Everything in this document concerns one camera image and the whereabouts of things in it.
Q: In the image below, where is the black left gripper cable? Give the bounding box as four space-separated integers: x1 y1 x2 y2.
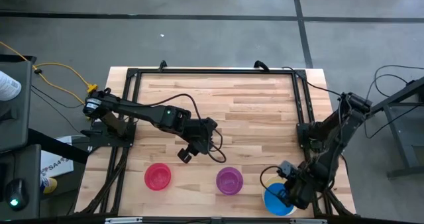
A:
131 93 228 164

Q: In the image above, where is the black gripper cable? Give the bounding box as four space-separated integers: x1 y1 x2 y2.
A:
258 164 286 202
131 93 228 164

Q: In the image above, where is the silver metal bracket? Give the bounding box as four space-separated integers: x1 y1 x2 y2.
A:
104 217 144 224
289 217 328 224

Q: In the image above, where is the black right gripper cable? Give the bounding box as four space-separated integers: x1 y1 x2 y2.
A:
258 164 286 202

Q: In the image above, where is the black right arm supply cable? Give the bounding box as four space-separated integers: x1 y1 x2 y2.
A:
280 66 345 99

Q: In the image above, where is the pink translucent plastic bowl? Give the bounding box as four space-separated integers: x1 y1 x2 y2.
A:
144 162 172 192

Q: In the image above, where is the purple translucent plastic bowl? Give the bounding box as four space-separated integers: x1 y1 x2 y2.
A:
215 166 244 196

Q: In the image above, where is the black aluminium table frame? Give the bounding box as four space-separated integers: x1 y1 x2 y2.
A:
73 67 358 219

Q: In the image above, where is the black diagonal bar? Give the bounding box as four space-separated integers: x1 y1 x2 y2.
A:
27 128 91 166

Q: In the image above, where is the blue plastic bowl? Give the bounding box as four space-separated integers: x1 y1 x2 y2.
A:
263 180 297 217

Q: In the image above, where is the black computer mouse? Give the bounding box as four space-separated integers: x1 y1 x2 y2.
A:
3 178 29 212

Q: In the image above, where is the black metal stand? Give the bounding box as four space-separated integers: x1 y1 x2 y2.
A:
366 77 424 179

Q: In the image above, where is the dark grey desk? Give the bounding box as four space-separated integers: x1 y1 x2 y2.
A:
0 143 42 221

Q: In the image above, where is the dark grey equipment case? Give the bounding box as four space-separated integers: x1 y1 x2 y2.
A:
0 54 37 153

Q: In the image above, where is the white labelled bottle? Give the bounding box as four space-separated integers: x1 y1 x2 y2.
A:
0 70 23 102

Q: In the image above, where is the white cardboard box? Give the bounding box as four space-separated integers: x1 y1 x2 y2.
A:
40 136 75 179

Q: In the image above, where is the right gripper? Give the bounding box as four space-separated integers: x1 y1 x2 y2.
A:
274 171 315 209

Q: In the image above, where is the black floor cable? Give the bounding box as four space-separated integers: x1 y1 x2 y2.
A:
363 64 424 140
30 84 86 135

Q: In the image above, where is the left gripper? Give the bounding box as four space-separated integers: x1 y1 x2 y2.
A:
177 127 220 164

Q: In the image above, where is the yellow extension cable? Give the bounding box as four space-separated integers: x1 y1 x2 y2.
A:
0 40 99 106

